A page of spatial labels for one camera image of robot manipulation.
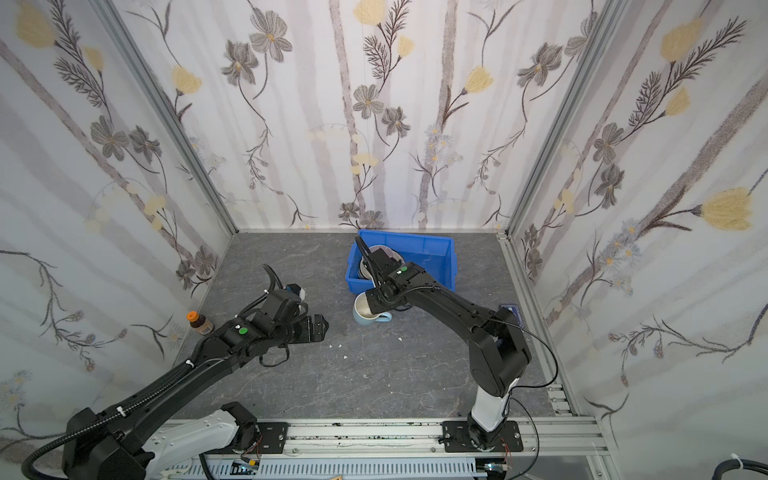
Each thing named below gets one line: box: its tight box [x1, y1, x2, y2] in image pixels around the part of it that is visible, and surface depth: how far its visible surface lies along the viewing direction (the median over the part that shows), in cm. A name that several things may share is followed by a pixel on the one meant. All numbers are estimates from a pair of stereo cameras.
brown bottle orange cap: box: [186, 311, 214, 336], surface depth 90 cm
